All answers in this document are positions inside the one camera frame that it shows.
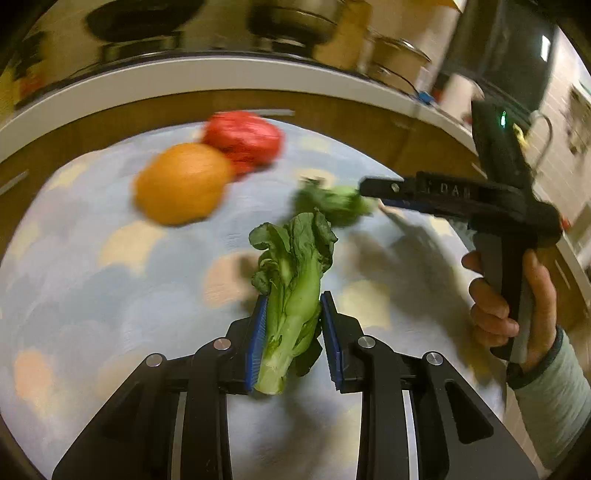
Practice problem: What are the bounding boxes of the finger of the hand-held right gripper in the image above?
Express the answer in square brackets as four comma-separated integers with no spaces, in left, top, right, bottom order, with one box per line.
[379,198,469,217]
[359,176,417,200]

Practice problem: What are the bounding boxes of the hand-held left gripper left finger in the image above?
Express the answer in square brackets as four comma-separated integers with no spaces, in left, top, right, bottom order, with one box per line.
[52,295,271,480]

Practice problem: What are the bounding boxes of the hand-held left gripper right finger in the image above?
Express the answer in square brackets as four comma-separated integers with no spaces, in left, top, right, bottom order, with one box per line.
[320,291,539,480]

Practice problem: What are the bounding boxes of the green bok choy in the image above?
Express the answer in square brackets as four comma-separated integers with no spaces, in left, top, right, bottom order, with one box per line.
[248,210,339,396]

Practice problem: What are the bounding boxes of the green leafy vegetable piece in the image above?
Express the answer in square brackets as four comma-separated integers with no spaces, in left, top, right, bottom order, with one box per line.
[293,178,376,228]

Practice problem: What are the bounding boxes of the person's right forearm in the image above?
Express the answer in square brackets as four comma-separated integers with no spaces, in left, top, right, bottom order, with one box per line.
[505,325,591,468]

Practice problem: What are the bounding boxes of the person's right hand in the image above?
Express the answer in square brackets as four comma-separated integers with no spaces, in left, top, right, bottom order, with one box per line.
[462,249,557,373]

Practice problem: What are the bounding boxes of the metal faucet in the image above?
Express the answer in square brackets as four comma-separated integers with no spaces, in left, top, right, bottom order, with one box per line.
[530,112,555,177]

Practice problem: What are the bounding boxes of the white electric kettle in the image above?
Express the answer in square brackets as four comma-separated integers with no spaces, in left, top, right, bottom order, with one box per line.
[442,73,482,121]

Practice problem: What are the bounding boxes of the beige rice cooker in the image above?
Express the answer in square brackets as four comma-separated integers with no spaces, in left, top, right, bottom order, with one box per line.
[368,34,433,94]

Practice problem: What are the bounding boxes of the pale patterned tablecloth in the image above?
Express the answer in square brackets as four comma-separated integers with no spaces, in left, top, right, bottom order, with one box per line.
[0,117,509,480]

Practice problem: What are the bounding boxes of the red plastic bag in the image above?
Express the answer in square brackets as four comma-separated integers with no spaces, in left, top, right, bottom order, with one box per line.
[202,111,284,176]

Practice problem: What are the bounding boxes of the dark window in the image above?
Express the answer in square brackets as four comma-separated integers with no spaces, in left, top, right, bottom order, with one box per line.
[443,0,556,112]

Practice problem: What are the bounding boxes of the orange fruit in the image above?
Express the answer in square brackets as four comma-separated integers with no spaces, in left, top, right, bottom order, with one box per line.
[134,143,234,227]

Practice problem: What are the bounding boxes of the steel steamer pot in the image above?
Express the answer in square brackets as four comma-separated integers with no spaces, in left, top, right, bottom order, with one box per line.
[248,0,343,46]

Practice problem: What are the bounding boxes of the wooden base cabinets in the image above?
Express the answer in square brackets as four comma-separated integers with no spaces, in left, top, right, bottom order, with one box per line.
[0,90,490,199]

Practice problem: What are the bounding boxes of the black gas stove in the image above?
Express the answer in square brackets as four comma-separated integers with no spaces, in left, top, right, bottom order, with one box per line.
[98,31,182,62]

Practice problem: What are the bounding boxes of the black wok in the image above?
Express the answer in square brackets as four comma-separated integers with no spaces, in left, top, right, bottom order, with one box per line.
[87,0,205,43]

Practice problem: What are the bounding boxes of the black power cable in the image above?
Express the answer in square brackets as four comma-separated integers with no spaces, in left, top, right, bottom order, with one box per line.
[392,69,417,99]

